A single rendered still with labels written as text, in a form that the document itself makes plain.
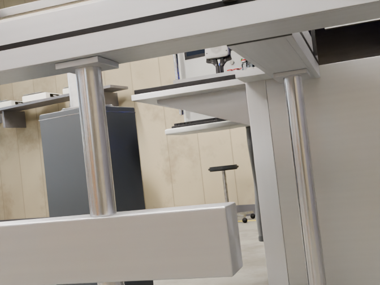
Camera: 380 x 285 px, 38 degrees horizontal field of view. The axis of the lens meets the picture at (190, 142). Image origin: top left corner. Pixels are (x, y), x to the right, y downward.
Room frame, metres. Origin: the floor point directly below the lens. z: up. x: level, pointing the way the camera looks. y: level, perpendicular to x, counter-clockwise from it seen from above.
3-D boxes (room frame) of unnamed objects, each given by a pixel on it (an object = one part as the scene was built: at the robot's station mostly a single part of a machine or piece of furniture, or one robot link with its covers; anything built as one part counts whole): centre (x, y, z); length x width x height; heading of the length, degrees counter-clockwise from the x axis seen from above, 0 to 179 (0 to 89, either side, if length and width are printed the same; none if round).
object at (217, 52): (2.23, -0.16, 1.10); 0.10 x 0.07 x 0.11; 72
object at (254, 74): (1.63, -0.24, 0.87); 0.14 x 0.13 x 0.02; 72
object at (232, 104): (1.88, -0.07, 0.80); 0.34 x 0.03 x 0.13; 72
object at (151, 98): (2.12, -0.15, 0.87); 0.70 x 0.48 x 0.02; 162
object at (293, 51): (1.34, -0.25, 0.92); 0.69 x 0.15 x 0.16; 162
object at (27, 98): (6.79, 1.77, 1.64); 0.40 x 0.38 x 0.10; 60
